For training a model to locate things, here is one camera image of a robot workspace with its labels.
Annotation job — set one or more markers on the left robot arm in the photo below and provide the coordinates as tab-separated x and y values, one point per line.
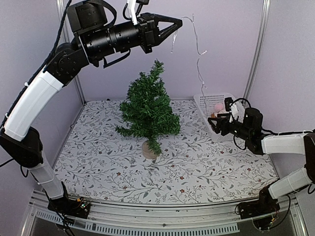
94	39

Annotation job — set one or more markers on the aluminium frame post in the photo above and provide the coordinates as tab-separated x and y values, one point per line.
258	48
66	38

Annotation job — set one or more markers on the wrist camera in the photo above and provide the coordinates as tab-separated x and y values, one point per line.
142	2
227	103

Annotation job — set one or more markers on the right aluminium frame post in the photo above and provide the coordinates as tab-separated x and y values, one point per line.
258	48

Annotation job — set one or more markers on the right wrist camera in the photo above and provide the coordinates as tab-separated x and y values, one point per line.
227	103

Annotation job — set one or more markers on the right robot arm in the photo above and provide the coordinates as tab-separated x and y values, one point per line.
263	142

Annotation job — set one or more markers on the left aluminium frame post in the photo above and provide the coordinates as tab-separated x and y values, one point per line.
66	38

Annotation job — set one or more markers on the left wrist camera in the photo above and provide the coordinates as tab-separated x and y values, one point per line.
142	2

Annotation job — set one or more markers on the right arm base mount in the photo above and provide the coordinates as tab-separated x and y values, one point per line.
263	214

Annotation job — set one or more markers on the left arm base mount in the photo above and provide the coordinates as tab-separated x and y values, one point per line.
70	207

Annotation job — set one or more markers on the pink pompom ornament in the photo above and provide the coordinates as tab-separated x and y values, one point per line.
219	107

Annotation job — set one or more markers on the white plastic basket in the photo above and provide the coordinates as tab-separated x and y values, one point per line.
206	106

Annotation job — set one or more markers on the front aluminium rail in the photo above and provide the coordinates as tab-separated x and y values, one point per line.
124	219

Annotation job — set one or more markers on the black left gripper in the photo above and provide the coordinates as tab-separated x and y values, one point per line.
150	34

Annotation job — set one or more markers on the small green christmas tree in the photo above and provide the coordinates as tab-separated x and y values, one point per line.
147	109

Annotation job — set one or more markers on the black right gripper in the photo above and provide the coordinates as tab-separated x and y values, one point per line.
223	121

